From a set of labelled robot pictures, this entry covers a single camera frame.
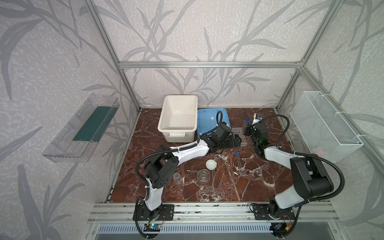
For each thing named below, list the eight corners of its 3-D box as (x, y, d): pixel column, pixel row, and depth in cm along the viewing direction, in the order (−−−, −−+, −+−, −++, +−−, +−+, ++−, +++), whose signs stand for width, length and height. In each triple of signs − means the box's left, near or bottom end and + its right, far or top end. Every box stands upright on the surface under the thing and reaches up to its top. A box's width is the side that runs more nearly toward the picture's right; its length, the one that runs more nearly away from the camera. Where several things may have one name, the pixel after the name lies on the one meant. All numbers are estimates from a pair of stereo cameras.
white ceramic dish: (205, 170, 90) (205, 168, 88) (205, 160, 94) (205, 159, 92) (216, 170, 90) (217, 168, 88) (216, 160, 94) (216, 159, 92)
